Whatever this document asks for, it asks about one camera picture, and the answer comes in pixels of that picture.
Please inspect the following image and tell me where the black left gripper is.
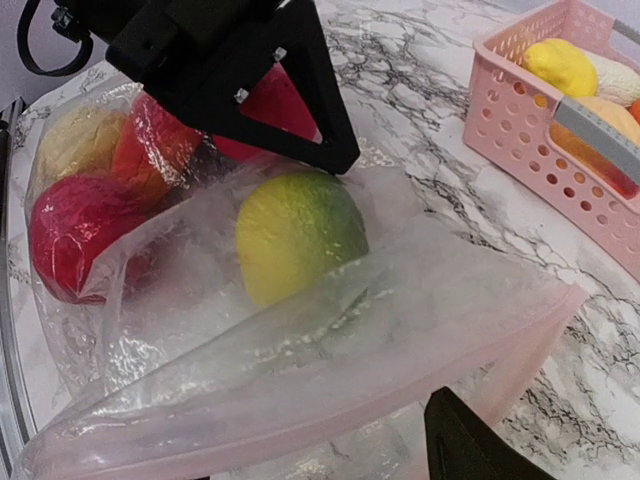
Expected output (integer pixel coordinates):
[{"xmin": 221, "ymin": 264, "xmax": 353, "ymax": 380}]
[{"xmin": 52, "ymin": 1, "xmax": 360, "ymax": 175}]

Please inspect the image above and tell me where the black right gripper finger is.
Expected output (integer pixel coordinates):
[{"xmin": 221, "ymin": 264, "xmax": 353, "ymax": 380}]
[{"xmin": 424, "ymin": 388, "xmax": 553, "ymax": 480}]

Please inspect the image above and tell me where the yellow fake lemon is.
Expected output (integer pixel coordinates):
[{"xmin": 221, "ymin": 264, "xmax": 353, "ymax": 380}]
[{"xmin": 522, "ymin": 38, "xmax": 598, "ymax": 98}]

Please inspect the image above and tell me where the clear zip top bag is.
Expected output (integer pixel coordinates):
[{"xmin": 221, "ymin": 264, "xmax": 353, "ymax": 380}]
[{"xmin": 14, "ymin": 82, "xmax": 586, "ymax": 480}]

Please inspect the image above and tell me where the peach fake fruit with leaf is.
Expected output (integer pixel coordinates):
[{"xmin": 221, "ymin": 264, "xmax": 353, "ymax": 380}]
[{"xmin": 549, "ymin": 94, "xmax": 640, "ymax": 199}]

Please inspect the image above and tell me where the orange fake pumpkin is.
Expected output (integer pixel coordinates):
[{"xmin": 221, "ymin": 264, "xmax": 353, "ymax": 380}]
[{"xmin": 628, "ymin": 99, "xmax": 640, "ymax": 123}]

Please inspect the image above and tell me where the pink fake fruit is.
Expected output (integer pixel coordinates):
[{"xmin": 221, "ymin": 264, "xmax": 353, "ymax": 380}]
[{"xmin": 212, "ymin": 63, "xmax": 320, "ymax": 163}]

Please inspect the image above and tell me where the orange red fake fruit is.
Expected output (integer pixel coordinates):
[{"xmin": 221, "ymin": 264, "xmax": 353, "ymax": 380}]
[{"xmin": 111, "ymin": 92, "xmax": 203, "ymax": 209}]

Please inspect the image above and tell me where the pale yellow fake fruit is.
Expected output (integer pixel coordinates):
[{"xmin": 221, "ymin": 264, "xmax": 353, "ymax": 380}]
[{"xmin": 35, "ymin": 106, "xmax": 127, "ymax": 189}]

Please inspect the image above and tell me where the red fake pepper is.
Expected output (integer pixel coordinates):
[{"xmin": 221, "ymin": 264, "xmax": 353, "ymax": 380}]
[{"xmin": 28, "ymin": 174, "xmax": 147, "ymax": 304}]

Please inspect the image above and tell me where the pink perforated plastic basket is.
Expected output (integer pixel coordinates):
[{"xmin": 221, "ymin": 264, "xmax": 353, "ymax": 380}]
[{"xmin": 463, "ymin": 1, "xmax": 639, "ymax": 277}]

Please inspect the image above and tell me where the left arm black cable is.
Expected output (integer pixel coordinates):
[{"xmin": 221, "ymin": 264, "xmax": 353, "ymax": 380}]
[{"xmin": 17, "ymin": 0, "xmax": 96, "ymax": 77}]

